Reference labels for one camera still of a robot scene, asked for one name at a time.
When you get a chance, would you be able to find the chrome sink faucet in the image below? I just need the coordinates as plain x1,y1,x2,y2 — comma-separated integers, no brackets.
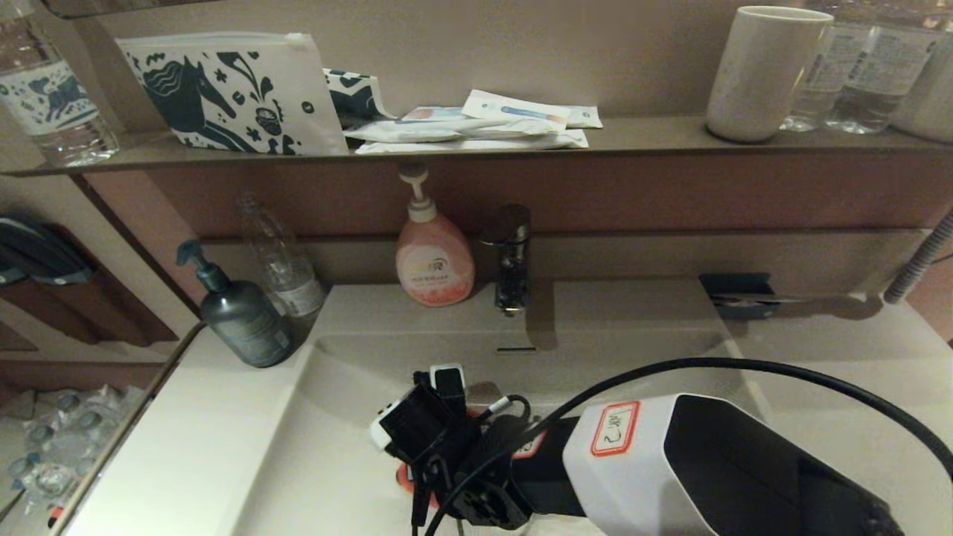
476,205,532,317

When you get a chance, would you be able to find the white wash basin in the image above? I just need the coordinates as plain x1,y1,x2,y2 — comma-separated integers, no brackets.
63,283,953,536

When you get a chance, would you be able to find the pink soap pump bottle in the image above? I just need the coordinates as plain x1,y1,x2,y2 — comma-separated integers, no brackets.
395,164,476,307

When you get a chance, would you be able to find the dark green pump bottle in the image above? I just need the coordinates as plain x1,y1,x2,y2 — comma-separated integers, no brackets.
176,240,295,369

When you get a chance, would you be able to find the clear empty plastic bottle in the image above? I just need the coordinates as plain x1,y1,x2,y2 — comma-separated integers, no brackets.
237,194,326,319

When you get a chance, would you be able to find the dark blue small box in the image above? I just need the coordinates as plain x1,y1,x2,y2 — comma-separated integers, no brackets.
698,273,779,319

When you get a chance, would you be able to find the flat white plastic packet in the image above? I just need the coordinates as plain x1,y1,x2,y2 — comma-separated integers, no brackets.
355,130,589,155

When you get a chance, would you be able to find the long white plastic packet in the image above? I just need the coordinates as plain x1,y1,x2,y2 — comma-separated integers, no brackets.
344,119,570,144

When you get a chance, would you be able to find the white packet with orange print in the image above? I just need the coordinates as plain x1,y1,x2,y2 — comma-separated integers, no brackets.
402,106,474,124

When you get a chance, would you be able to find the white toothbrush packet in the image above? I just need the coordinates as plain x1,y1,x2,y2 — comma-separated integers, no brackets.
462,89,573,133

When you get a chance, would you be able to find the brown wooden side shelf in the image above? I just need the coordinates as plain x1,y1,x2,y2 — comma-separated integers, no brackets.
0,220,179,348

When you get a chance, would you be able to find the small horse print pouch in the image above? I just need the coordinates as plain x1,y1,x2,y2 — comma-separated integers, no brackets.
322,68,395,124

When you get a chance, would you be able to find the shrink-wrapped bottle pack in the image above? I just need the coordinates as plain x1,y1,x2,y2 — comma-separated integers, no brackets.
0,385,146,516

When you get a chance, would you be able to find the large horse print zip pouch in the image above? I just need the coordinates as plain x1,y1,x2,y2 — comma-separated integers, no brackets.
117,31,349,156

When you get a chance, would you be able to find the beige ceramic cup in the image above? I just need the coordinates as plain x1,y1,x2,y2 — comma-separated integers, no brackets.
705,6,835,144
891,33,953,144

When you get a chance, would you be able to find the dark blue bag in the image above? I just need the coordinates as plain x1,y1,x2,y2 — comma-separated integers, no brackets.
0,216,94,287

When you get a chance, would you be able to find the clear water bottle white label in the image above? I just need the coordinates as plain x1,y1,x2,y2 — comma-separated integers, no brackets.
825,0,953,136
780,0,879,133

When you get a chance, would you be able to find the water bottle blue print label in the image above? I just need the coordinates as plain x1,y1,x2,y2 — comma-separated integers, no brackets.
0,0,120,168

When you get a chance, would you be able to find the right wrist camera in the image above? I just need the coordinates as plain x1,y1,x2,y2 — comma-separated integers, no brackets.
370,363,481,466

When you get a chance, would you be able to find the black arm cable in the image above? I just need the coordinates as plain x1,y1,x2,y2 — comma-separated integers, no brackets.
413,357,953,536

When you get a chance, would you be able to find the brown wall shelf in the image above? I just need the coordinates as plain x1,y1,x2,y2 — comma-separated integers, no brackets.
0,115,953,177

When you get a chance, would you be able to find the grey corrugated hose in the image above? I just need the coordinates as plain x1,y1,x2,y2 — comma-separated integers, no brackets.
884,212,953,304

